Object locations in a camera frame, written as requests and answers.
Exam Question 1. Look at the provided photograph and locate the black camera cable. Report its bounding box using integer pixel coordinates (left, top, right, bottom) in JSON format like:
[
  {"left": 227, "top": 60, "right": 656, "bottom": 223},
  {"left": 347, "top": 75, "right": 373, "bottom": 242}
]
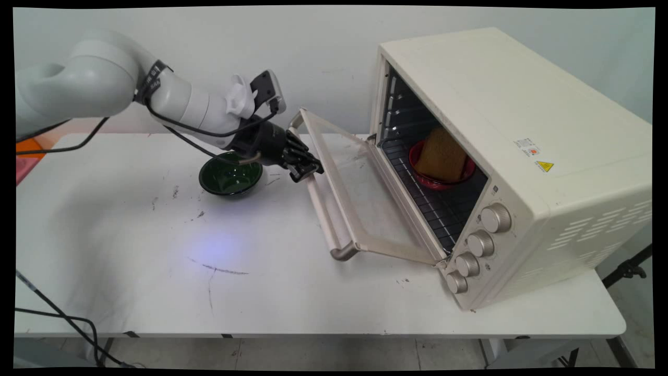
[{"left": 144, "top": 98, "right": 280, "bottom": 139}]

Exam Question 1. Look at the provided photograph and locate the black cable with connector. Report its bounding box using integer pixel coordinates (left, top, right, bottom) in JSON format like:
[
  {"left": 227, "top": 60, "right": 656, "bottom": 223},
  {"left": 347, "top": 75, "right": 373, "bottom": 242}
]
[{"left": 15, "top": 269, "right": 134, "bottom": 369}]

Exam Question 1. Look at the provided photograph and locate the dark green bowl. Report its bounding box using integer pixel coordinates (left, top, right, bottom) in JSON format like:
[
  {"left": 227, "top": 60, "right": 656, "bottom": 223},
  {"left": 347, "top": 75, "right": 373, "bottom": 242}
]
[{"left": 198, "top": 151, "right": 264, "bottom": 198}]

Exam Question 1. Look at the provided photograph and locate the orange box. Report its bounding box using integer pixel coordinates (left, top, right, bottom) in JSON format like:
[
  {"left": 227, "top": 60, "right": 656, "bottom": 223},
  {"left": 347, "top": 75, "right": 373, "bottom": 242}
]
[{"left": 16, "top": 138, "right": 46, "bottom": 158}]

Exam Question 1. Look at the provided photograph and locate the pink box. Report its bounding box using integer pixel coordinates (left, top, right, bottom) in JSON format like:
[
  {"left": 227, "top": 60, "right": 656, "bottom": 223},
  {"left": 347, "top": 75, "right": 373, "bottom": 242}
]
[{"left": 16, "top": 157, "right": 41, "bottom": 186}]

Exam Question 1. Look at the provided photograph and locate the red bowl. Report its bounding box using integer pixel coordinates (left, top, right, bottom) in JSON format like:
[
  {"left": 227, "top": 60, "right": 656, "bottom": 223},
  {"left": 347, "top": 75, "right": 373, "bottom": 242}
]
[{"left": 408, "top": 140, "right": 476, "bottom": 190}]

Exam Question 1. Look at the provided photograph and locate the silver oven knob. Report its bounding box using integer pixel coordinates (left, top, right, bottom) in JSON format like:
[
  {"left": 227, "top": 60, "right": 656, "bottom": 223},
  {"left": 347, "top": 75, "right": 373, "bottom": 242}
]
[
  {"left": 455, "top": 252, "right": 481, "bottom": 278},
  {"left": 480, "top": 203, "right": 512, "bottom": 233},
  {"left": 467, "top": 230, "right": 495, "bottom": 258},
  {"left": 445, "top": 270, "right": 469, "bottom": 295}
]

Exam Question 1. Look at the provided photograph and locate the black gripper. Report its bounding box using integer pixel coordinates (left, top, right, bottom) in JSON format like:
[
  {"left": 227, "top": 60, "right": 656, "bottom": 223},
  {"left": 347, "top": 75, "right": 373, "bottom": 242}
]
[{"left": 227, "top": 116, "right": 325, "bottom": 183}]

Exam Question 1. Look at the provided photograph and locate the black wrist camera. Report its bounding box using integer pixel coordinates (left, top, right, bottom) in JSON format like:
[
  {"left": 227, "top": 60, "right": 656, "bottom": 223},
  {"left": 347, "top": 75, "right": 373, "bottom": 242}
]
[{"left": 249, "top": 69, "right": 287, "bottom": 114}]

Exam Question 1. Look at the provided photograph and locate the black cable strap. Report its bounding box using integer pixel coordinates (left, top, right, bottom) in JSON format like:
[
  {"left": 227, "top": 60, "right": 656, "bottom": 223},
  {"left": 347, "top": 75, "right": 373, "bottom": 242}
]
[{"left": 133, "top": 60, "right": 174, "bottom": 105}]

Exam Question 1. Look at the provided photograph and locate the black tripod stand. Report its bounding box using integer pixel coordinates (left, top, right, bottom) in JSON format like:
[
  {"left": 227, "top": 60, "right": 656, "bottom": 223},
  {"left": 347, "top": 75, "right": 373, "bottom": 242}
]
[{"left": 602, "top": 244, "right": 653, "bottom": 289}]

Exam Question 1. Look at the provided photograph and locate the metal oven rack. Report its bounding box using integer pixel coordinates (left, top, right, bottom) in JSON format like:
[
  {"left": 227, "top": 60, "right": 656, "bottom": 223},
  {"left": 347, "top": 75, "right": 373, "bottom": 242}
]
[{"left": 381, "top": 137, "right": 488, "bottom": 255}]

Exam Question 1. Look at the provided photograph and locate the cream glass oven door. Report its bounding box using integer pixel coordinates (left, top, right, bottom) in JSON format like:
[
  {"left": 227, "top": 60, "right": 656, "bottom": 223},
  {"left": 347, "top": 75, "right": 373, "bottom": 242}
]
[{"left": 289, "top": 107, "right": 449, "bottom": 267}]

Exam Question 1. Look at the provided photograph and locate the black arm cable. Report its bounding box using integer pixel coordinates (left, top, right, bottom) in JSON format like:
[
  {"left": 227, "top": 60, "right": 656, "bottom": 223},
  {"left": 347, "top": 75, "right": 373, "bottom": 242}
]
[{"left": 15, "top": 117, "right": 110, "bottom": 156}]

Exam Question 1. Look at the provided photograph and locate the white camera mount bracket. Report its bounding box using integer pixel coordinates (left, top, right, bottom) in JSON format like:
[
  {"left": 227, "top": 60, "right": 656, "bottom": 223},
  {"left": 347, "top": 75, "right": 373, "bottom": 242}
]
[{"left": 225, "top": 74, "right": 258, "bottom": 119}]

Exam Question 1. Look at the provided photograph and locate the cream toaster oven body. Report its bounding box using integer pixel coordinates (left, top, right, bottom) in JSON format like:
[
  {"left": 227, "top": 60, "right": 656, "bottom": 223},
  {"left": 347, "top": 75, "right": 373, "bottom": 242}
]
[{"left": 368, "top": 27, "right": 653, "bottom": 311}]

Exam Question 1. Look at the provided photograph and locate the thin black cable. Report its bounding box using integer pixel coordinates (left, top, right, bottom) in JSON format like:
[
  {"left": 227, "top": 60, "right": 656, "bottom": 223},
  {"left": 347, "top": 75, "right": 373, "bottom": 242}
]
[{"left": 15, "top": 307, "right": 103, "bottom": 366}]

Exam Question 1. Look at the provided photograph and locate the brown toast slice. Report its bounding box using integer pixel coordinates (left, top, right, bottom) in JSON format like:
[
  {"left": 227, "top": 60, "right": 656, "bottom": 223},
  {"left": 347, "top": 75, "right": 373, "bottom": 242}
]
[{"left": 415, "top": 127, "right": 469, "bottom": 183}]

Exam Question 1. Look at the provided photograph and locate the white label sticker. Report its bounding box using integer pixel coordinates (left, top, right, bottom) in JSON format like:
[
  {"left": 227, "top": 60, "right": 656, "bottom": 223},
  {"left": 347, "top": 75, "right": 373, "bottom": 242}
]
[{"left": 514, "top": 137, "right": 541, "bottom": 157}]

